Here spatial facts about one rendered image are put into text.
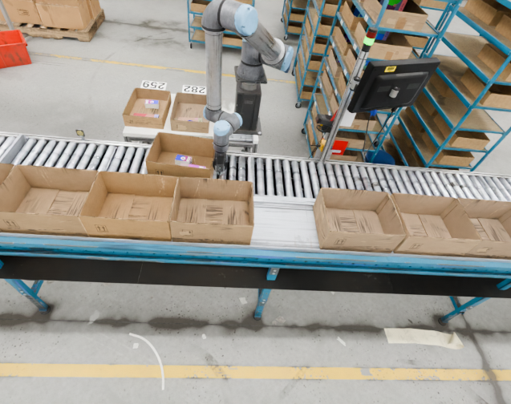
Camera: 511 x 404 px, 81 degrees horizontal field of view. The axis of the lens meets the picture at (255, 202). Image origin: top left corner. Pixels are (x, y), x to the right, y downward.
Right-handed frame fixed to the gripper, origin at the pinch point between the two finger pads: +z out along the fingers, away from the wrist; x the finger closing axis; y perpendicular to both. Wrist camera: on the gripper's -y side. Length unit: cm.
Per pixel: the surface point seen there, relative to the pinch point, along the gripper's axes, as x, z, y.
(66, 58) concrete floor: 227, 80, 286
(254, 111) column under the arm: -22, -14, 56
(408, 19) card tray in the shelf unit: -115, -80, 74
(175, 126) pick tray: 36, 1, 48
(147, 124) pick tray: 56, 2, 48
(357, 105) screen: -77, -51, 14
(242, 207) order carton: -14.6, -8.6, -33.4
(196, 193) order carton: 11.0, -12.7, -29.2
